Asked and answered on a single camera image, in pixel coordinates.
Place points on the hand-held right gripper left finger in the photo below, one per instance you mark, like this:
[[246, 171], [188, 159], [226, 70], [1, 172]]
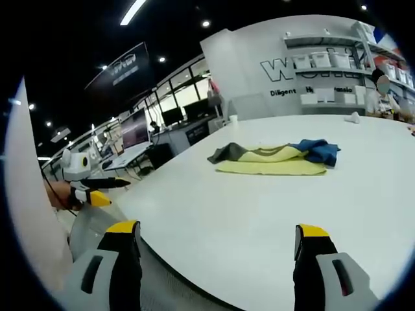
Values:
[[107, 278]]

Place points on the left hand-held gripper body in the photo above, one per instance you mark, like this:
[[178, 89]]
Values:
[[75, 165]]

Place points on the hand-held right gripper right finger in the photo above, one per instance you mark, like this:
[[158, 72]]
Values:
[[324, 278]]

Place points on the yellow grey blue garment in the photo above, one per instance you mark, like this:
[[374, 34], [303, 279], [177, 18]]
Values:
[[275, 158]]

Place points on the person's left hand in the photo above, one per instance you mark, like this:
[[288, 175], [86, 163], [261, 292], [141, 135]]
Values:
[[60, 194]]

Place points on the white office desk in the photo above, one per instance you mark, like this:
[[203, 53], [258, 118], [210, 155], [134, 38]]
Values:
[[128, 157]]

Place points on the person's white shirt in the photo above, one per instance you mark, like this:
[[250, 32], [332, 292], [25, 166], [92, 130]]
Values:
[[30, 181]]

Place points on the large presentation screen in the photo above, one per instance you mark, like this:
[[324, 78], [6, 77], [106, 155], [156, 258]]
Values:
[[135, 129]]

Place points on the black computer monitor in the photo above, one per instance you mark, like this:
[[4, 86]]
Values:
[[172, 116], [198, 109]]

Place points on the dark hanging banner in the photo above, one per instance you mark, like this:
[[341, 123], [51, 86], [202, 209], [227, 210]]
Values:
[[124, 64]]

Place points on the pink and white hanging bag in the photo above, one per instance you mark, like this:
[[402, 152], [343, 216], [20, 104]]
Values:
[[214, 95]]

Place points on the white paper cup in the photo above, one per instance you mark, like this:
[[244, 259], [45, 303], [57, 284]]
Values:
[[233, 120]]

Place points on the long ceiling light strip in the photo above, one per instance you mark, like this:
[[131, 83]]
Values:
[[132, 12]]

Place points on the white object lying on side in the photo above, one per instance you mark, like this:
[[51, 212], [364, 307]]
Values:
[[352, 117]]

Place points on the grey shelf rack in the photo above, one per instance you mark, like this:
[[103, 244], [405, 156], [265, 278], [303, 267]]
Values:
[[360, 69]]

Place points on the row of white storage boxes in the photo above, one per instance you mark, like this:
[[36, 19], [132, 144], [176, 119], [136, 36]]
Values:
[[327, 60]]

